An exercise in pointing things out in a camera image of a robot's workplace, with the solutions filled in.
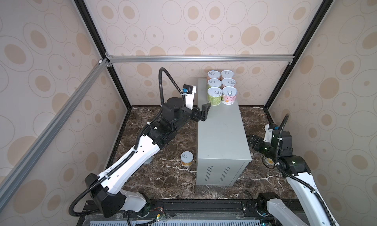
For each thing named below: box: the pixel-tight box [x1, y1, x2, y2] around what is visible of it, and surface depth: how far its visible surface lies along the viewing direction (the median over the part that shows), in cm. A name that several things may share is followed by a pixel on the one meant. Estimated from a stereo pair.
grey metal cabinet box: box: [196, 78, 252, 187], surface depth 64 cm
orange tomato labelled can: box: [220, 69, 235, 79], surface depth 83 cm
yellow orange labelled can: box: [180, 150, 194, 167], surface depth 88 cm
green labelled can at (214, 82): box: [207, 78, 222, 87], surface depth 78 cm
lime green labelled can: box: [207, 86, 223, 107], surface depth 73 cm
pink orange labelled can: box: [207, 70, 221, 79], surface depth 83 cm
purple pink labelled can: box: [220, 85, 238, 106], surface depth 73 cm
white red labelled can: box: [221, 77, 237, 87], surface depth 78 cm
